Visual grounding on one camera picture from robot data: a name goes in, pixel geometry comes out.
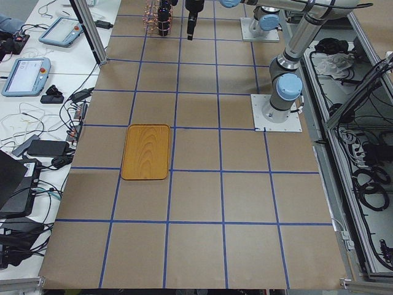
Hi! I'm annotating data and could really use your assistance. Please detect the aluminium frame post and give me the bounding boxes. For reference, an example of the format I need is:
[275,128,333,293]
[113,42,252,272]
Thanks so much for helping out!
[69,0,107,66]

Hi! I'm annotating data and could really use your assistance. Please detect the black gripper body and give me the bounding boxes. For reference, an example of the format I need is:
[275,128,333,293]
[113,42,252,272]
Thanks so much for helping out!
[185,0,204,41]

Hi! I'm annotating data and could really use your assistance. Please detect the black laptop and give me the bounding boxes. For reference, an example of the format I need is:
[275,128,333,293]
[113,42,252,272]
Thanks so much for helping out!
[1,151,41,219]

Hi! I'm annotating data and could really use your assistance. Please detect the copper wire bottle basket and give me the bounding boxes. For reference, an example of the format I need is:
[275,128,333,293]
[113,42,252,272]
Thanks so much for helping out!
[142,0,173,35]

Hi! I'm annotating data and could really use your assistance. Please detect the teach pendant near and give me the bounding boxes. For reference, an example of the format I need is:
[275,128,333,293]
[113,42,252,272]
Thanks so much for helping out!
[1,57,52,97]

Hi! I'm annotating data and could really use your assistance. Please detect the dark wine bottle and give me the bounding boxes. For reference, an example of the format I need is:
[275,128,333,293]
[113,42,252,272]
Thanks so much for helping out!
[157,0,171,36]

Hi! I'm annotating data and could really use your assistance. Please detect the teach pendant far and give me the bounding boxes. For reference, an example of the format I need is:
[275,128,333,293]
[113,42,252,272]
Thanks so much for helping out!
[39,17,84,47]

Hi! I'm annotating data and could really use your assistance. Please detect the wooden tray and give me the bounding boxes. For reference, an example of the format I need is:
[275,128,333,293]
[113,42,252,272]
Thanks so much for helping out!
[121,124,170,181]

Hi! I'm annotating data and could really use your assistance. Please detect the teach pendant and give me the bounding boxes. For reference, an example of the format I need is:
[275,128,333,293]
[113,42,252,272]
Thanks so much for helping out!
[1,57,52,97]
[39,17,84,47]

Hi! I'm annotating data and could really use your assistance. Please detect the crumpled white cloth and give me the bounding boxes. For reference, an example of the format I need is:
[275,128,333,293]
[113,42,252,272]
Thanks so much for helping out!
[316,53,354,79]

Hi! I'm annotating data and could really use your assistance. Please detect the black power adapter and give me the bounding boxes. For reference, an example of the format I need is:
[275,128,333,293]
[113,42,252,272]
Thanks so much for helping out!
[27,140,69,157]

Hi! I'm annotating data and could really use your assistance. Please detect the aluminium side rail frame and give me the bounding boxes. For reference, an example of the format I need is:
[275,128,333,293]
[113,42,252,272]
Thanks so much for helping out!
[300,6,392,284]

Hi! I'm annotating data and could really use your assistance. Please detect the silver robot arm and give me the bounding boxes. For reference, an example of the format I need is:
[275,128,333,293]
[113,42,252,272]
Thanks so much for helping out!
[185,0,279,42]
[244,1,359,123]

